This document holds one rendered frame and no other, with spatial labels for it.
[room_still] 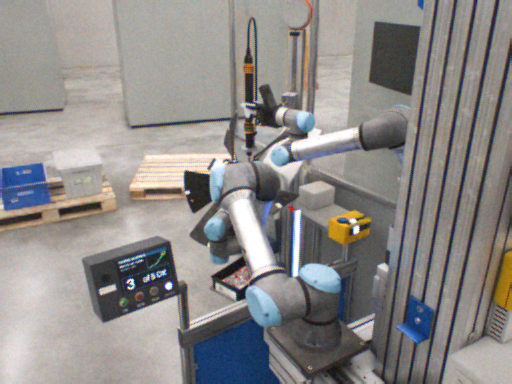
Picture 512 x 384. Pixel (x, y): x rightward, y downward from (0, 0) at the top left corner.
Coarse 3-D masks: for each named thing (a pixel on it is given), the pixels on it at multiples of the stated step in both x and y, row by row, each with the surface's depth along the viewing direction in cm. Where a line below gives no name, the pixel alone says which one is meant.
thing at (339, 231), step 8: (336, 216) 208; (344, 216) 207; (352, 216) 207; (336, 224) 202; (344, 224) 200; (352, 224) 200; (360, 224) 203; (336, 232) 203; (344, 232) 199; (360, 232) 205; (368, 232) 208; (336, 240) 204; (344, 240) 201; (352, 240) 204
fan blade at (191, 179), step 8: (184, 176) 240; (192, 176) 236; (200, 176) 232; (208, 176) 228; (184, 184) 240; (192, 184) 236; (200, 184) 232; (208, 184) 230; (192, 192) 237; (200, 192) 234; (208, 192) 232; (200, 200) 236; (208, 200) 233; (192, 208) 239; (200, 208) 237
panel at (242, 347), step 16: (224, 336) 184; (240, 336) 190; (256, 336) 196; (208, 352) 182; (224, 352) 188; (240, 352) 193; (256, 352) 199; (208, 368) 185; (224, 368) 191; (240, 368) 197; (256, 368) 203
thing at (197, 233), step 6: (216, 204) 216; (210, 210) 215; (204, 216) 215; (210, 216) 214; (198, 222) 215; (204, 222) 214; (198, 228) 214; (192, 234) 214; (198, 234) 213; (204, 234) 213; (228, 234) 212; (234, 234) 212; (198, 240) 213; (204, 240) 212
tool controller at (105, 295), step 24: (144, 240) 155; (168, 240) 151; (96, 264) 138; (120, 264) 142; (144, 264) 146; (168, 264) 151; (96, 288) 139; (120, 288) 143; (144, 288) 147; (96, 312) 146; (120, 312) 143
